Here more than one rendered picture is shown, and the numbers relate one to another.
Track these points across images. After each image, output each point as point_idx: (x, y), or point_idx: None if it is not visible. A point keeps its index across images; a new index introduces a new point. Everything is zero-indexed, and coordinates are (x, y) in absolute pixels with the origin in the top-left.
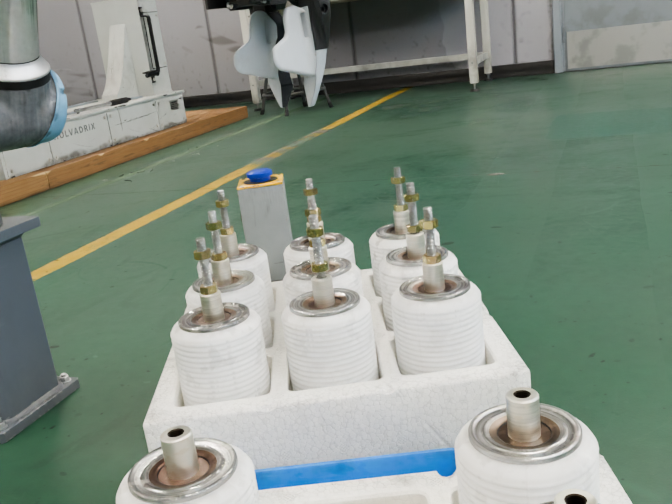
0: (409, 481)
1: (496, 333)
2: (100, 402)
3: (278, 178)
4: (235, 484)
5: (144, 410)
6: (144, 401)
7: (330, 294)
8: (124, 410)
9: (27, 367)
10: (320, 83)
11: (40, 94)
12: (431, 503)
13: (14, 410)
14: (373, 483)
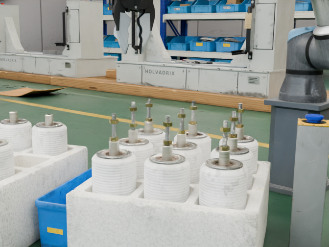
0: (36, 167)
1: (111, 197)
2: (287, 203)
3: (312, 123)
4: (35, 128)
5: (269, 211)
6: (280, 211)
7: (129, 137)
8: (272, 207)
9: (287, 169)
10: (120, 44)
11: (327, 43)
12: (22, 167)
13: (272, 181)
14: (44, 164)
